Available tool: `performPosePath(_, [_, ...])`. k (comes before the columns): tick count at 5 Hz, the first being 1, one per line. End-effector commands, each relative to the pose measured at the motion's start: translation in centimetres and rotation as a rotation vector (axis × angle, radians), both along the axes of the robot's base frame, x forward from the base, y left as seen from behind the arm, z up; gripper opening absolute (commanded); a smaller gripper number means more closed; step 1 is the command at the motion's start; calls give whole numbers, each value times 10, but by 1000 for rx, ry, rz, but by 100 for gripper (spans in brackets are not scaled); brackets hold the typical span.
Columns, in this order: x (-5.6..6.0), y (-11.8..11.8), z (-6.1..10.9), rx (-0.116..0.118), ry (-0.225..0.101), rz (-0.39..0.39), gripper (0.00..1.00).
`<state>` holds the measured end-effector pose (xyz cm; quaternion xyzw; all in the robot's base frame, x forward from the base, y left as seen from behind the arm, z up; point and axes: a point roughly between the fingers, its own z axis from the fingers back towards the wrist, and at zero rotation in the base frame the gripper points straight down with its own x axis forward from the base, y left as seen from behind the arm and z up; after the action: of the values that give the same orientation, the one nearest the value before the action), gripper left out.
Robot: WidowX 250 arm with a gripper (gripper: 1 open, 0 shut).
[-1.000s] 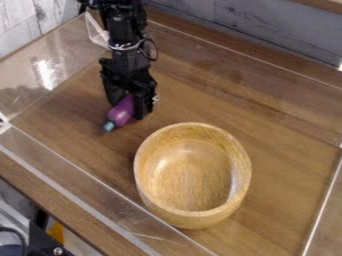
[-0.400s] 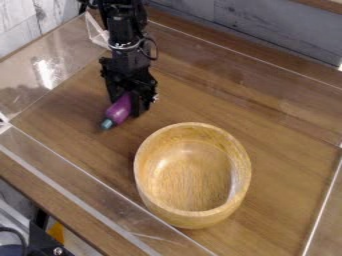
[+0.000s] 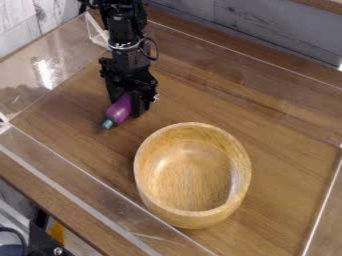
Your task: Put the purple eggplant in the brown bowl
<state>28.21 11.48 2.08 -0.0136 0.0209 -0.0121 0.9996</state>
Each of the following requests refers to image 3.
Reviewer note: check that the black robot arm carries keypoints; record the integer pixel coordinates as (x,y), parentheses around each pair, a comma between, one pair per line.
(125,20)

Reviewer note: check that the black clamp with screw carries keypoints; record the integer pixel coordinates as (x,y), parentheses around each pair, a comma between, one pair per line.
(43,245)

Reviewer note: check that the purple toy eggplant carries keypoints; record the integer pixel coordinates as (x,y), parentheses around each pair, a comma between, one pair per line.
(118,112)

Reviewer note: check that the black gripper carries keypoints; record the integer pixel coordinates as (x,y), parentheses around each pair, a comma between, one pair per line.
(126,72)

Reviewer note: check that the clear acrylic tray walls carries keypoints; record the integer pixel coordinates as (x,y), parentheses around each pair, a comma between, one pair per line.
(274,100)

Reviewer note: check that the clear acrylic corner bracket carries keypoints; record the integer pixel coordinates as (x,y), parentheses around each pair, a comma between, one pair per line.
(98,35)

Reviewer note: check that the brown wooden bowl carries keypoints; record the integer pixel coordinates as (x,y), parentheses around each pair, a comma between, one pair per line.
(193,174)

